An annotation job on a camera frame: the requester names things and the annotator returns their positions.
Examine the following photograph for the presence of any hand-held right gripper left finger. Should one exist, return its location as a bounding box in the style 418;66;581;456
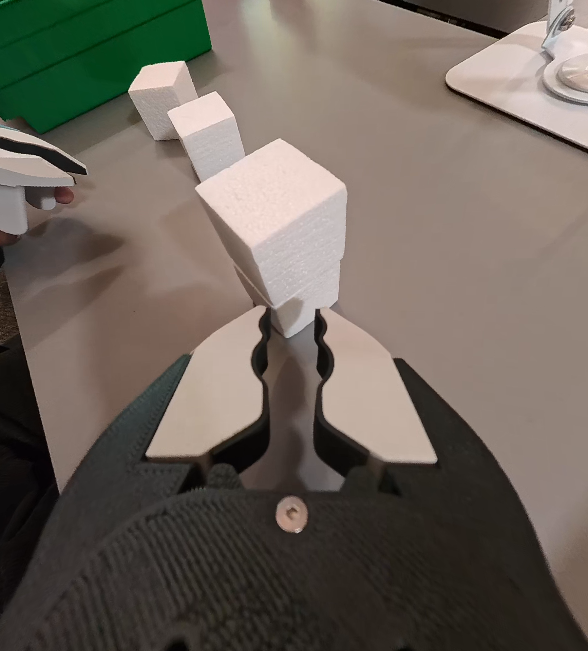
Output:
145;305;271;490

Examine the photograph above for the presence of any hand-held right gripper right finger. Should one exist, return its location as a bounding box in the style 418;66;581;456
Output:
314;307;439;488

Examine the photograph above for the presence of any white foam cube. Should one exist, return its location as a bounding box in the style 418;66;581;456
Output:
167;91;247;183
234;257;342;340
195;138;348;307
128;60;199;141

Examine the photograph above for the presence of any grey desk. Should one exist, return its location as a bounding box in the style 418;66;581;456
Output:
0;0;588;651

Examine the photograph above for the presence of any green plastic bin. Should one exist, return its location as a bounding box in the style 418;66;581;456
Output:
0;0;213;134

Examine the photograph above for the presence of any dark grey cable tray cover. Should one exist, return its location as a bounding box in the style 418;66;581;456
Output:
441;0;546;37

